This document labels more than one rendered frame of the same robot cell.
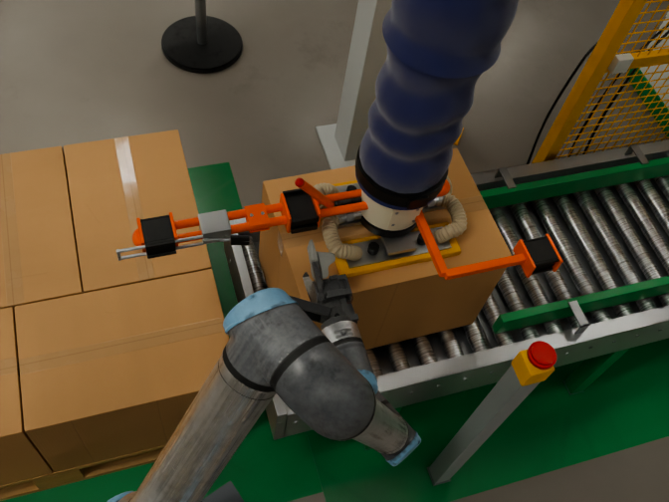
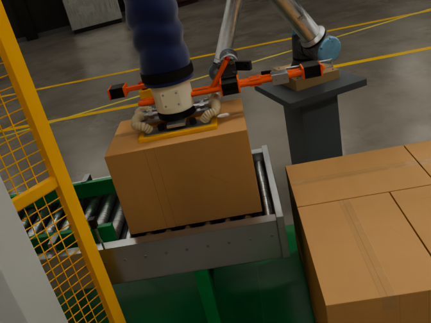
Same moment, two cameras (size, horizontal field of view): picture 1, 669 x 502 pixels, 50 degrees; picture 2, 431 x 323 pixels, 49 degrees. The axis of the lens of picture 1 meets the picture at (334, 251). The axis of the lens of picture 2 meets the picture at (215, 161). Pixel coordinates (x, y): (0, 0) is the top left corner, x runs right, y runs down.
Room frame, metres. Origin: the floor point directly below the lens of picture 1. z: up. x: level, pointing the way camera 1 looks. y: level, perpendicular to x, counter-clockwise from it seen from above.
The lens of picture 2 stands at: (2.75, 1.06, 1.68)
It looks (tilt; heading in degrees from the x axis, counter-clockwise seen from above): 26 degrees down; 213
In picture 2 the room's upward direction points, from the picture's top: 13 degrees counter-clockwise
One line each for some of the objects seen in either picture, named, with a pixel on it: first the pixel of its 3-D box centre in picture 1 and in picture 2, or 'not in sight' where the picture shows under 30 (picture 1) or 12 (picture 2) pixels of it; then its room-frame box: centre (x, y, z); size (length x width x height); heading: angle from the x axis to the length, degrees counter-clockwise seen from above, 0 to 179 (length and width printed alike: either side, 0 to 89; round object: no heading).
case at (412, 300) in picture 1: (374, 257); (187, 164); (1.18, -0.12, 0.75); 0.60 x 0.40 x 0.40; 118
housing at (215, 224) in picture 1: (214, 226); (279, 77); (0.95, 0.30, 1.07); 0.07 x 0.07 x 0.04; 27
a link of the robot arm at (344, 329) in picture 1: (339, 336); (228, 62); (0.73, -0.05, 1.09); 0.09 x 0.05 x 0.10; 117
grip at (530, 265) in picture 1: (538, 255); (118, 91); (1.07, -0.50, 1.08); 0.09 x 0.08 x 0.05; 27
